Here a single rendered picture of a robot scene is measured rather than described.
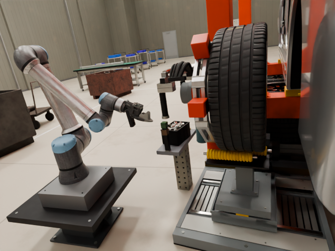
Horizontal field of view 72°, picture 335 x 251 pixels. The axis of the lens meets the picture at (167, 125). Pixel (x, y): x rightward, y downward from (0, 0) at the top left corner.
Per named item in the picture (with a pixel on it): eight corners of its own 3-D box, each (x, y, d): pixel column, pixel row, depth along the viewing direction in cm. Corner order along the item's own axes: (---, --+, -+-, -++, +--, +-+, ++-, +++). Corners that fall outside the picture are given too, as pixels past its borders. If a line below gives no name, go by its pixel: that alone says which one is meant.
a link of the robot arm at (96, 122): (9, 41, 121) (107, 125, 136) (24, 41, 133) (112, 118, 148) (-2, 57, 125) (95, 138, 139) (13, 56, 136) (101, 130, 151)
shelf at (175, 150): (179, 156, 155) (178, 152, 154) (156, 154, 162) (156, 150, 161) (196, 132, 191) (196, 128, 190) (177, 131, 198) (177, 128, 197)
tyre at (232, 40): (264, 115, 80) (267, -11, 105) (199, 116, 89) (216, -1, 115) (265, 168, 134) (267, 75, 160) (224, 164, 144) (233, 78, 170)
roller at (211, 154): (256, 164, 121) (256, 154, 119) (202, 160, 133) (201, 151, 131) (257, 159, 126) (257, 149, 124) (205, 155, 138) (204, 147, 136)
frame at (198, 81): (210, 156, 116) (201, 43, 98) (197, 155, 119) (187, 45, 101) (227, 120, 162) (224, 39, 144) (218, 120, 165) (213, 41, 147)
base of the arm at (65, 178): (53, 185, 145) (48, 171, 141) (69, 169, 162) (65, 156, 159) (80, 184, 141) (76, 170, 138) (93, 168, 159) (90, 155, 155)
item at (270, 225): (276, 234, 126) (277, 220, 123) (211, 222, 140) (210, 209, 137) (275, 183, 168) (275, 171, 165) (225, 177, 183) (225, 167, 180)
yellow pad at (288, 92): (308, 96, 157) (308, 88, 155) (285, 96, 163) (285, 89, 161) (305, 91, 169) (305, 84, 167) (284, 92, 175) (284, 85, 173)
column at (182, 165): (189, 190, 187) (183, 143, 173) (177, 188, 191) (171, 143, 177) (192, 183, 195) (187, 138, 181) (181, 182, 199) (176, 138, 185)
